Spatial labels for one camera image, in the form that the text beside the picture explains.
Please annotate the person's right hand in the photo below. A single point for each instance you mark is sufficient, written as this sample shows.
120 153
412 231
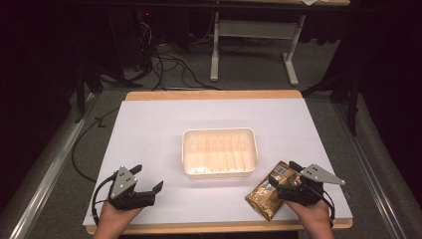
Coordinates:
310 215

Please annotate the white metal desk frame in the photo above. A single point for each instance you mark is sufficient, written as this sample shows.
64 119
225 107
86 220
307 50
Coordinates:
255 30

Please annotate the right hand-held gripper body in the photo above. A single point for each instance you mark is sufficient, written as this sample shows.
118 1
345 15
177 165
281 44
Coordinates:
312 186

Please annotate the white plastic tray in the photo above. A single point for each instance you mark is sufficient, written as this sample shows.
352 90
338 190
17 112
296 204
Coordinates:
219 152

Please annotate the silver floor rail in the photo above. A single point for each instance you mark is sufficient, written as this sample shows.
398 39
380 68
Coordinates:
43 172
371 166

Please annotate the gold foil snack packet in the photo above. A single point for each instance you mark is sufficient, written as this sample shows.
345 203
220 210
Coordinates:
269 195

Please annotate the white paper sheet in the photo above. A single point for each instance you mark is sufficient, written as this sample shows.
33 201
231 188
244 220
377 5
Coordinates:
166 132

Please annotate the black stand leg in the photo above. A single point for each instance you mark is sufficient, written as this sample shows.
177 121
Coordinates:
87 86
345 96

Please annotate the person's left hand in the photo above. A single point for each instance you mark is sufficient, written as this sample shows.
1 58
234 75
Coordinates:
118 214

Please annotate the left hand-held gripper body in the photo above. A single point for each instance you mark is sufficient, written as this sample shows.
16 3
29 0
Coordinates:
125 189

